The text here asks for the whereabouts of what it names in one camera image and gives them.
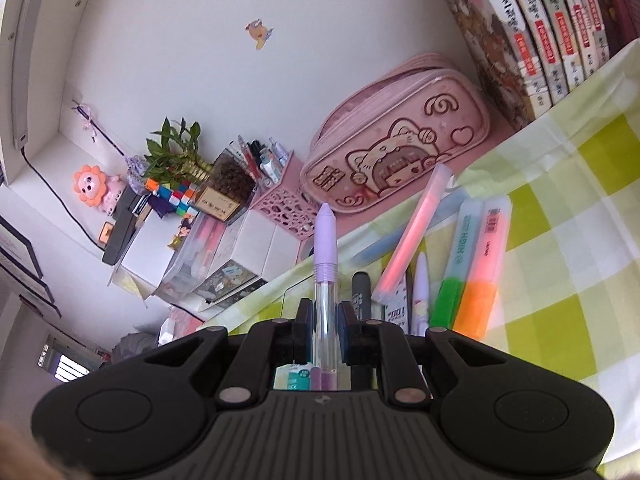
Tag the clear vase brown pebbles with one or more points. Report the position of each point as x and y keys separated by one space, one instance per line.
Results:
x=227 y=180

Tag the orange lion toy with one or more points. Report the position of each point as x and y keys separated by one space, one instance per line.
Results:
x=92 y=187

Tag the small cartoon figurine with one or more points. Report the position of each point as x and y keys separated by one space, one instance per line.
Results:
x=182 y=232

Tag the dark framed picture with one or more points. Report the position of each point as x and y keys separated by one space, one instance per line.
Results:
x=17 y=247
x=30 y=292

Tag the pink illustrated cover book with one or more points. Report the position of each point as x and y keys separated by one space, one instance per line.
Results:
x=480 y=35

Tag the clear pen with purple cap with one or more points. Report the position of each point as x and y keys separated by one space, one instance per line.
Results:
x=326 y=240

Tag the round desk grommet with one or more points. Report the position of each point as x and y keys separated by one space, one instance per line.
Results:
x=307 y=250

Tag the dark pink lattice basket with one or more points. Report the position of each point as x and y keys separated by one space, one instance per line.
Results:
x=620 y=0

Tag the black box device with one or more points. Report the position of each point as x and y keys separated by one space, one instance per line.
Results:
x=122 y=230

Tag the pink folder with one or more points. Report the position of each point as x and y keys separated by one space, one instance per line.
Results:
x=187 y=322

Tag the lucky bamboo plant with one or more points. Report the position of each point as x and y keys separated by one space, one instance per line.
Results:
x=172 y=152

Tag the white pen purple tip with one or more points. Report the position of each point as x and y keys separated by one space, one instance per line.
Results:
x=421 y=290

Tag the clear plastic pen box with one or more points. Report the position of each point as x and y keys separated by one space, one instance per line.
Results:
x=292 y=300

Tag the bunch of pens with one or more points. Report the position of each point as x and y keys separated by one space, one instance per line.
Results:
x=262 y=157

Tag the orange animal wall sticker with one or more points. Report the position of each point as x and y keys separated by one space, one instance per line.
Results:
x=259 y=34

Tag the pink lattice pen holder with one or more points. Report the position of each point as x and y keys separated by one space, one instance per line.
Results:
x=285 y=207

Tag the clear drawer organizer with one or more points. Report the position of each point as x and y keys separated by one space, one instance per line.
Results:
x=195 y=260

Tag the dark printed notebook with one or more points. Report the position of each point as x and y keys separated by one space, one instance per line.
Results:
x=227 y=280

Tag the pink cartoon pencil case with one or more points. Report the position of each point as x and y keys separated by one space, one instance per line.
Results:
x=400 y=145

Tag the black marker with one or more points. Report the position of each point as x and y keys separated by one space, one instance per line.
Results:
x=361 y=290

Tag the orange highlighter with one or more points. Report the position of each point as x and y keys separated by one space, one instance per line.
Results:
x=482 y=280

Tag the grey bag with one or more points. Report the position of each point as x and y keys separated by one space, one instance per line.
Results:
x=135 y=350

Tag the white spine book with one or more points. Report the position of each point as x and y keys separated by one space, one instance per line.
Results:
x=547 y=35
x=570 y=20
x=590 y=5

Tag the green checked tablecloth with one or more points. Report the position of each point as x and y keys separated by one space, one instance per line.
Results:
x=550 y=260

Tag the white printed eraser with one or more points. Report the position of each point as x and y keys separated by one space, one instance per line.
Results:
x=397 y=307

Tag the pink slim highlighter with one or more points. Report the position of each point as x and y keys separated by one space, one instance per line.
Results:
x=417 y=225

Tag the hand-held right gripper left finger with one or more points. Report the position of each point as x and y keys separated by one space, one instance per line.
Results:
x=302 y=332

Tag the colourful puzzle cube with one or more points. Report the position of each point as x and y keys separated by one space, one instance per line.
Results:
x=175 y=197

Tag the green highlighter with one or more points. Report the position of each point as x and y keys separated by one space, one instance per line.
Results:
x=452 y=270

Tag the small orange gadget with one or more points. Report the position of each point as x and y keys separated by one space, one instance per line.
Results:
x=106 y=233

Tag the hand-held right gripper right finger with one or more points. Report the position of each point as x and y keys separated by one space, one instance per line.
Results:
x=345 y=332

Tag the purple tassel charm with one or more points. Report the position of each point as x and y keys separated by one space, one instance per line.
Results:
x=92 y=122

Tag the white storage boxes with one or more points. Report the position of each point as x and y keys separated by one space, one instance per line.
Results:
x=265 y=245

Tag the yellow sticky note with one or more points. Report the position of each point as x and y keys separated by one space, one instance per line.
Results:
x=127 y=285

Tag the white light bar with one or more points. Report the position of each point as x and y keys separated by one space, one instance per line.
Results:
x=27 y=50

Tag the white cardboard box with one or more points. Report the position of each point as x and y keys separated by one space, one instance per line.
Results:
x=152 y=250

